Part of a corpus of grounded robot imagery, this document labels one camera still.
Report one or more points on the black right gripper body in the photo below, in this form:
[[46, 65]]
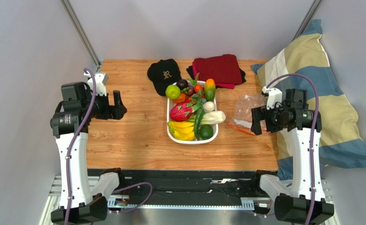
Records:
[[261, 118]]

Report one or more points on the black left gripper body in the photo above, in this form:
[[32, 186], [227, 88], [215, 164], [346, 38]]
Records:
[[101, 110]]

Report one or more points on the clear orange-zip plastic bag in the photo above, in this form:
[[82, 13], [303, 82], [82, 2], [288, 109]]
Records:
[[242, 119]]

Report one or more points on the white radish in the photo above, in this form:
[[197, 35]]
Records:
[[209, 106]]

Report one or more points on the orange green mango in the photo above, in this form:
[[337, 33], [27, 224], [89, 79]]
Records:
[[210, 89]]

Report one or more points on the green apple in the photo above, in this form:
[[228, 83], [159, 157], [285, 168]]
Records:
[[173, 92]]

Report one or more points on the pink dragon fruit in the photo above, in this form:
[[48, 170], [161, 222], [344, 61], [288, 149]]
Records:
[[183, 111]]

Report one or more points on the orange tangerine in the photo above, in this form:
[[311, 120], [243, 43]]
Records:
[[181, 98]]

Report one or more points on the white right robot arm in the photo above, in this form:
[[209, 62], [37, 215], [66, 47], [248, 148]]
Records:
[[305, 201]]

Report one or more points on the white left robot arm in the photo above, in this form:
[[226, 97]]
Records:
[[82, 102]]

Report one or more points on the white plastic basket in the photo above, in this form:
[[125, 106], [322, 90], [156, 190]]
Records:
[[215, 127]]

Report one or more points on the white green bok choy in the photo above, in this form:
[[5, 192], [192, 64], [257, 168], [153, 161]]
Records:
[[212, 118]]

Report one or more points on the dark red folded cloth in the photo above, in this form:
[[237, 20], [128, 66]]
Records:
[[223, 69]]

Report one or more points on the green avocado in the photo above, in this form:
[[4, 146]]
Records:
[[206, 132]]

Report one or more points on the black baseball cap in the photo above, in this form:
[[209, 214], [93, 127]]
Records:
[[162, 74]]

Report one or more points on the green cucumber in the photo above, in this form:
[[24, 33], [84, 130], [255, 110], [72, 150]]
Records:
[[197, 122]]

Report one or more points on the yellow bananas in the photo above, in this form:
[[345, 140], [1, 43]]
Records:
[[182, 131]]

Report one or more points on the dark purple mangosteen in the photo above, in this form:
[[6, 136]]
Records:
[[182, 84]]

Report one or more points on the striped blue yellow pillow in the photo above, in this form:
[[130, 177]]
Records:
[[304, 64]]

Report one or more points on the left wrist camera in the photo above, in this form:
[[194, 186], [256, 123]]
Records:
[[97, 81]]

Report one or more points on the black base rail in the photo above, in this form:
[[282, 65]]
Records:
[[189, 187]]

